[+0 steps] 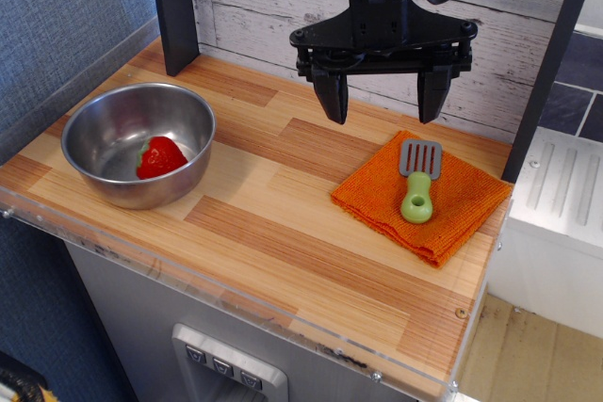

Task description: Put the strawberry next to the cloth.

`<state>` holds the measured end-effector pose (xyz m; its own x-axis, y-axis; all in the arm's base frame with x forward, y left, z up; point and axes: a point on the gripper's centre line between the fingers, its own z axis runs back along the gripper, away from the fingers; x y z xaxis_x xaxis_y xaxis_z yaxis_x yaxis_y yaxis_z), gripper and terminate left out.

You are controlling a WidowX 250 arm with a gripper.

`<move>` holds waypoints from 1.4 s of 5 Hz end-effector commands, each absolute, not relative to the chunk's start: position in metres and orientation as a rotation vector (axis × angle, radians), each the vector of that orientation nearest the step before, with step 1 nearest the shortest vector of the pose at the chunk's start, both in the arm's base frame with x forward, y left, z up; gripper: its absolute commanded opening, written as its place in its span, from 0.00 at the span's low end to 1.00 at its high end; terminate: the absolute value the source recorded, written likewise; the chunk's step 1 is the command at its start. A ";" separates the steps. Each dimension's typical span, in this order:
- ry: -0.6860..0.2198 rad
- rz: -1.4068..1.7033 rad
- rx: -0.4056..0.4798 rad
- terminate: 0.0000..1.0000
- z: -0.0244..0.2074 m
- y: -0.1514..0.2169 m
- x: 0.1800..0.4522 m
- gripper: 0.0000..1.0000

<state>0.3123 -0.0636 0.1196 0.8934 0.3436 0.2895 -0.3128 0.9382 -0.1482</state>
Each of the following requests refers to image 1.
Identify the dark grey post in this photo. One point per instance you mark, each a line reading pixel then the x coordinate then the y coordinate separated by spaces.
pixel 178 33
pixel 559 40

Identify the stainless steel bowl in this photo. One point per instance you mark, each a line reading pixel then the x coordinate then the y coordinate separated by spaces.
pixel 104 138

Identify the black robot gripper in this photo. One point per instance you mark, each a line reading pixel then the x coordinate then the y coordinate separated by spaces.
pixel 384 36

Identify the dark grey right post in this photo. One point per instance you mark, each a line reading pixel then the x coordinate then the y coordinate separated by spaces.
pixel 559 40

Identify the green grey toy spatula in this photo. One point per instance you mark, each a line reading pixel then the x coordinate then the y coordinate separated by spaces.
pixel 420 164

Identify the silver dispenser button panel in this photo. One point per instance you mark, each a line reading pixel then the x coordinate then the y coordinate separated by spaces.
pixel 214 371

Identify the orange folded cloth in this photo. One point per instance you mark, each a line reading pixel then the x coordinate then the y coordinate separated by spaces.
pixel 463 198

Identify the grey toy fridge cabinet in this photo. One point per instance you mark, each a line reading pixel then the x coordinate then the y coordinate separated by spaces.
pixel 139 312

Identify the red toy strawberry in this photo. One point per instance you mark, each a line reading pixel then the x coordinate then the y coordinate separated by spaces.
pixel 159 156

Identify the yellow black object corner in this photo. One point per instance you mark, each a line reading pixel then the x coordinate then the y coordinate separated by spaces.
pixel 20 388

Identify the white ribbed cabinet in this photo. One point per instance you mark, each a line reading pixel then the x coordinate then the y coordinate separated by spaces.
pixel 549 257

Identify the dark grey left post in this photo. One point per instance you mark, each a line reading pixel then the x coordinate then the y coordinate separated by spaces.
pixel 178 33

